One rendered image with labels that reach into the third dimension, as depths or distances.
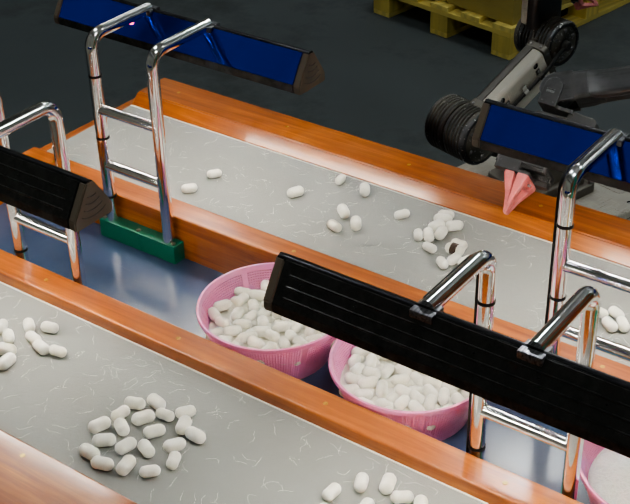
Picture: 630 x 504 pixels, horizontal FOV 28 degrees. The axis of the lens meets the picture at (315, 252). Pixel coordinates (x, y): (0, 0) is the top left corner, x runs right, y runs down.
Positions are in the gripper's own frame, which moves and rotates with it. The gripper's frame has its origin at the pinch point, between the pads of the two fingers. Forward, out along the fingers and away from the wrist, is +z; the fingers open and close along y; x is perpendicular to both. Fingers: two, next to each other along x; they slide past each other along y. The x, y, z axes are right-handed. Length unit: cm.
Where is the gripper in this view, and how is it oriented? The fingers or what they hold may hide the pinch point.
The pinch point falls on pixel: (507, 209)
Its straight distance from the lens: 236.5
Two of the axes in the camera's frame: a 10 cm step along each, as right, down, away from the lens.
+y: 8.2, 2.9, -5.0
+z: -4.2, 8.9, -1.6
